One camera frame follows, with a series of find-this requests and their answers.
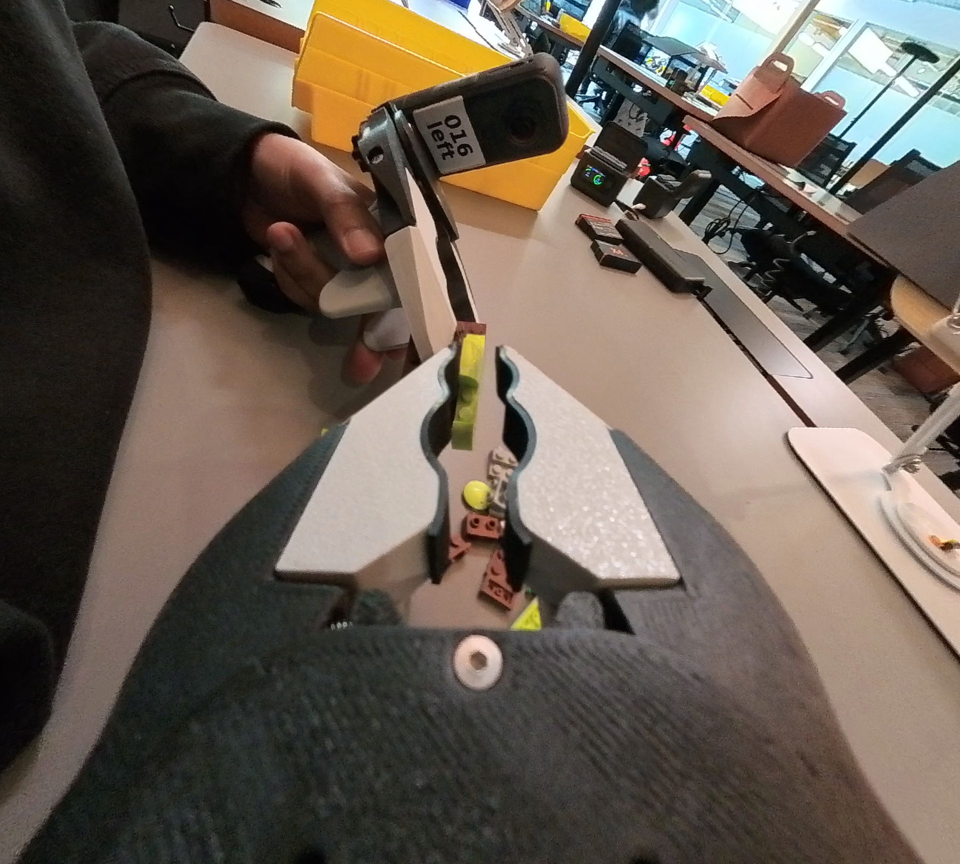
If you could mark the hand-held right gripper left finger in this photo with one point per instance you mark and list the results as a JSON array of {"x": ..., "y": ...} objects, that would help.
[{"x": 360, "y": 504}]

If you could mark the black metal pole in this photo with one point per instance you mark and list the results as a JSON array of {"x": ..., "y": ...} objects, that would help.
[{"x": 615, "y": 2}]

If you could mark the person's left hand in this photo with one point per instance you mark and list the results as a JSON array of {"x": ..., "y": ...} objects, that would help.
[{"x": 300, "y": 189}]

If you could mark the black charging case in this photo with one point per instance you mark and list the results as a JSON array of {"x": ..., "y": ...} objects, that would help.
[{"x": 607, "y": 159}]

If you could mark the pile of toy bricks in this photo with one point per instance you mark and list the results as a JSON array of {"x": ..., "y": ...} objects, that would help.
[{"x": 480, "y": 527}]

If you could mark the black monitor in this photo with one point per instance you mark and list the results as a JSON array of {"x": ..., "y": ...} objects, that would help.
[{"x": 915, "y": 234}]

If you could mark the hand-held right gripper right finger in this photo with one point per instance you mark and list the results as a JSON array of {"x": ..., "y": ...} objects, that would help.
[{"x": 592, "y": 504}]

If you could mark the lime and brown brick assembly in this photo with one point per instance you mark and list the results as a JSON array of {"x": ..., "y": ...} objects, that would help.
[{"x": 469, "y": 392}]

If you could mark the black floor lamp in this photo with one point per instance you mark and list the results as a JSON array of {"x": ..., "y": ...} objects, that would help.
[{"x": 921, "y": 51}]

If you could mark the yellow plastic bin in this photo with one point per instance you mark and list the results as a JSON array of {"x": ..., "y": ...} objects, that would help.
[{"x": 360, "y": 62}]

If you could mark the black camera battery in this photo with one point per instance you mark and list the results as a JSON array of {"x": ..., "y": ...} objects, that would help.
[
  {"x": 600, "y": 227},
  {"x": 616, "y": 255}
]

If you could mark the person's left forearm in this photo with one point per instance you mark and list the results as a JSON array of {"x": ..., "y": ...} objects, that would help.
[{"x": 172, "y": 129}]

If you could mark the flat black power bank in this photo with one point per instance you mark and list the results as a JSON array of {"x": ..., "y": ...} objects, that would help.
[{"x": 664, "y": 257}]

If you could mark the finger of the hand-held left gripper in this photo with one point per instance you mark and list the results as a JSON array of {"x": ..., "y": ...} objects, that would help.
[
  {"x": 427, "y": 287},
  {"x": 459, "y": 287}
]

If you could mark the wooden desk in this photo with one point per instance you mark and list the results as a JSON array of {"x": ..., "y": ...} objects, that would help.
[{"x": 772, "y": 182}]

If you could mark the white lamp base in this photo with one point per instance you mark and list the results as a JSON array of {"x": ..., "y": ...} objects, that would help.
[{"x": 847, "y": 482}]

